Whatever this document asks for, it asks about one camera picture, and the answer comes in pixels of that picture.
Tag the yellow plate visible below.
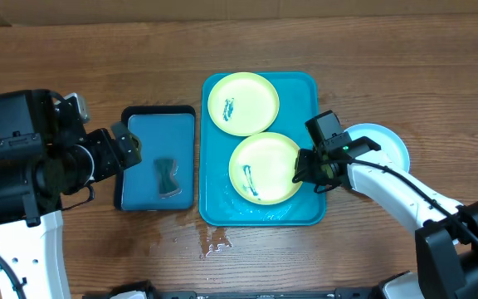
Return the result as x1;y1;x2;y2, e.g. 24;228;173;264
207;72;280;137
228;132;301;205

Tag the light blue plate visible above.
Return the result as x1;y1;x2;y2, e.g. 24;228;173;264
345;123;410;172

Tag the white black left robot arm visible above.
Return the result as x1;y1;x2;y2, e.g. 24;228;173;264
0;122;141;298

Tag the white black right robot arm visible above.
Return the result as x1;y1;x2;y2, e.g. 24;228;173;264
293;136;478;299

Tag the black-rimmed water tray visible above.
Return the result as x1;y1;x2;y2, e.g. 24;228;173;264
114;105;196;212

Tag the teal plastic serving tray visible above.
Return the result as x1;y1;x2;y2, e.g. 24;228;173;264
198;71;327;227

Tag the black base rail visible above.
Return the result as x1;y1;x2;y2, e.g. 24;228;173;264
82;280;383;299

